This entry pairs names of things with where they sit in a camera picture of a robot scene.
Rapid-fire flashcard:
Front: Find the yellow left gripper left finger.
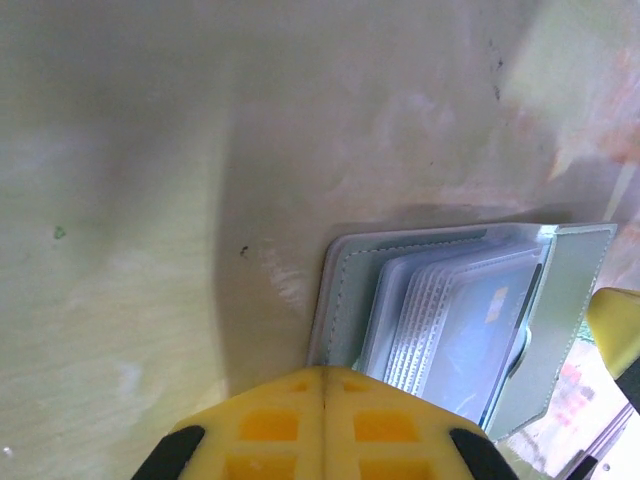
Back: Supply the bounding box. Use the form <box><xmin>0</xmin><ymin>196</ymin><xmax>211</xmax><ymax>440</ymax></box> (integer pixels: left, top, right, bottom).
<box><xmin>130</xmin><ymin>366</ymin><xmax>327</xmax><ymax>480</ymax></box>

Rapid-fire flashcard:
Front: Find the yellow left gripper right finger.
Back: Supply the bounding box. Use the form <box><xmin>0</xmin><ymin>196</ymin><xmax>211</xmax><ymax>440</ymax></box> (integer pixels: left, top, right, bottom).
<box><xmin>324</xmin><ymin>366</ymin><xmax>522</xmax><ymax>480</ymax></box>

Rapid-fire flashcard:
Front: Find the clear plastic tray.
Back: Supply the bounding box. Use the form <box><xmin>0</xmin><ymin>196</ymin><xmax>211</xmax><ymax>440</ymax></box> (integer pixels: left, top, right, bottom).
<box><xmin>304</xmin><ymin>222</ymin><xmax>619</xmax><ymax>444</ymax></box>

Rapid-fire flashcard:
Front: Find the blue credit card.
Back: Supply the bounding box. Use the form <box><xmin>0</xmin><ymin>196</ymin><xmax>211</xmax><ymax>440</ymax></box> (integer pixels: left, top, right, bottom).
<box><xmin>434</xmin><ymin>262</ymin><xmax>546</xmax><ymax>421</ymax></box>

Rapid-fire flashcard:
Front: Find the aluminium frame rail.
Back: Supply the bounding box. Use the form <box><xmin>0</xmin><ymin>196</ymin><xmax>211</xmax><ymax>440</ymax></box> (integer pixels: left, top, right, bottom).
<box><xmin>542</xmin><ymin>402</ymin><xmax>640</xmax><ymax>480</ymax></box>

